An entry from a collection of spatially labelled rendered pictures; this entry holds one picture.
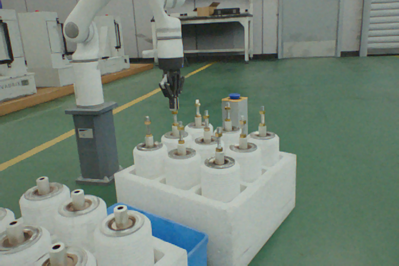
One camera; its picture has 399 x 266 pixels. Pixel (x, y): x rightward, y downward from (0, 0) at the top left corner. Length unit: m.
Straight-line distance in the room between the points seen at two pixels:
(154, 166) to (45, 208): 0.31
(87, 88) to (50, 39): 2.33
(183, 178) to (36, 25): 2.97
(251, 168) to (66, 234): 0.46
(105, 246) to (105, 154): 0.77
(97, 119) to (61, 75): 2.31
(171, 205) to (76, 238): 0.27
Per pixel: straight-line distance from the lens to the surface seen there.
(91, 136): 1.31
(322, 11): 6.03
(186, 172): 0.85
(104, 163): 1.34
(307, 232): 1.03
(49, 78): 3.63
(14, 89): 3.13
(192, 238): 0.82
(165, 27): 0.95
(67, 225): 0.66
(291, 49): 6.02
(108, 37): 4.69
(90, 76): 1.28
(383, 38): 6.11
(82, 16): 1.24
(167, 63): 0.95
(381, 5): 6.09
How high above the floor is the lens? 0.57
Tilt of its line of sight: 15 degrees down
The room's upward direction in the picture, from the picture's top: 3 degrees counter-clockwise
